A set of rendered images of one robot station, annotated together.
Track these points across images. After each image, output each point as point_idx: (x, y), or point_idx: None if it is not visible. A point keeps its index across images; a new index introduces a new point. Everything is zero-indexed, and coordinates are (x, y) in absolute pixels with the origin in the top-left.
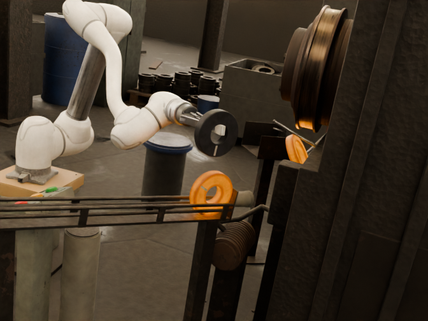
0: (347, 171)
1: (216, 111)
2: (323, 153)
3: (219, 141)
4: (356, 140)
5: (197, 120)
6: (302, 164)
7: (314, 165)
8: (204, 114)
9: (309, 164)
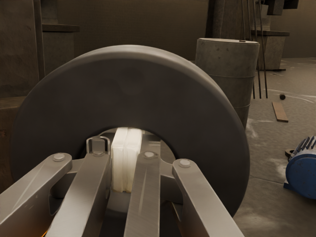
0: (44, 67)
1: (167, 51)
2: (36, 58)
3: (111, 194)
4: (41, 14)
5: (203, 186)
6: (18, 106)
7: (3, 100)
8: (218, 89)
9: (5, 103)
